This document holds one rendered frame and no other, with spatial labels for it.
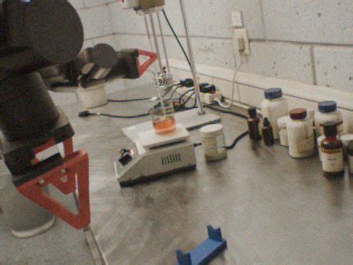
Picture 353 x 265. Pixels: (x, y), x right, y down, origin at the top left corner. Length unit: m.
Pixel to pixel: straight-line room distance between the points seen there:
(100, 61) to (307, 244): 0.52
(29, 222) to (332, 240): 2.14
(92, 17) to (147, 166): 2.46
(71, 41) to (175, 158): 0.73
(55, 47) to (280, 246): 0.51
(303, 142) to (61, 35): 0.77
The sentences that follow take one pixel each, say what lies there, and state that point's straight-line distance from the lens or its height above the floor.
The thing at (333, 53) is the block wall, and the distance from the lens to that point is 1.17.
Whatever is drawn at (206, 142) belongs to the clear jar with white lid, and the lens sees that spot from 1.10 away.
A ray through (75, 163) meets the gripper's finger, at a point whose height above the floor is 1.04.
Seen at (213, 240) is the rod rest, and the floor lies 0.76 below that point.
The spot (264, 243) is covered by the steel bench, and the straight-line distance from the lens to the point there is 0.76.
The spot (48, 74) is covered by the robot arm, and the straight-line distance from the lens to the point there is 0.91.
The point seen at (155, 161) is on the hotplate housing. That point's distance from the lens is 1.06.
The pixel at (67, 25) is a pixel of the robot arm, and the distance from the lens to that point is 0.37.
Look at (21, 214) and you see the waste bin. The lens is 2.67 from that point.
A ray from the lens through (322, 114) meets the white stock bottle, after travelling 1.06.
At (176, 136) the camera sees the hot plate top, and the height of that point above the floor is 0.84.
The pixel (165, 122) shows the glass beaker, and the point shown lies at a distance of 1.08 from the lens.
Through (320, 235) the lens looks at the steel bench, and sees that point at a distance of 0.77.
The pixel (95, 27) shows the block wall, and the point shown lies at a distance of 3.44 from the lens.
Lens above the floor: 1.16
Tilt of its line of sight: 17 degrees down
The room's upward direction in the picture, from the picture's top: 11 degrees counter-clockwise
